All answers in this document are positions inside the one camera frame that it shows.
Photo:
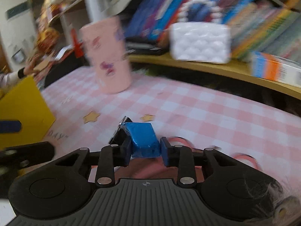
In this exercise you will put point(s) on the red gold printed bag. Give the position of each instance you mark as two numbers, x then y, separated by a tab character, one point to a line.
48	28

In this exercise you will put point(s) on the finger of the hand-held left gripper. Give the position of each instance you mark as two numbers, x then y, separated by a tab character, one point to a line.
9	127
28	154

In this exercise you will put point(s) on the pink sticker-covered cylinder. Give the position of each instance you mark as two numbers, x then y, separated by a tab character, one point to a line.
108	58

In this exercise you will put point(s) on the orange blue white carton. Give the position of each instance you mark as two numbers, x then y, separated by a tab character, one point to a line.
272	68

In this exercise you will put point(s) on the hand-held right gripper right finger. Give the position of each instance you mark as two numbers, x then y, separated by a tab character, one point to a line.
166	151

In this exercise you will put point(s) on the pink printed desk mat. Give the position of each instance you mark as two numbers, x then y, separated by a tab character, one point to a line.
199	122

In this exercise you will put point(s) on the yellow cardboard box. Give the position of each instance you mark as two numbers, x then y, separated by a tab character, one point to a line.
23	108

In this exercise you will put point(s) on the white side shelf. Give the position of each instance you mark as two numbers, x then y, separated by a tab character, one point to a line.
65	21

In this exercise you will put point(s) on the thick beige-paged books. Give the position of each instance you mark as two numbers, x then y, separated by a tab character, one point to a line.
127	0

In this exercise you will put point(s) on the red tassel pen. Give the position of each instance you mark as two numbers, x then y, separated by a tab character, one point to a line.
76	44

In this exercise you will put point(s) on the another person's forearm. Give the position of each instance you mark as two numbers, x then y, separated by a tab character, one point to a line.
9	78

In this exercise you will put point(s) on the blue block with black clip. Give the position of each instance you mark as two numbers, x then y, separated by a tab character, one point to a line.
142	141

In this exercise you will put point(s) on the black flat case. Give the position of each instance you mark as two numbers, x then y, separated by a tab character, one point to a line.
145	47

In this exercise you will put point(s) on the row of colourful books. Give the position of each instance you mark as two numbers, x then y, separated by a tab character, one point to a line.
258	23

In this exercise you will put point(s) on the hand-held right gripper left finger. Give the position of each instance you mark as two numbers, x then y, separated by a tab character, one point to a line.
125	150

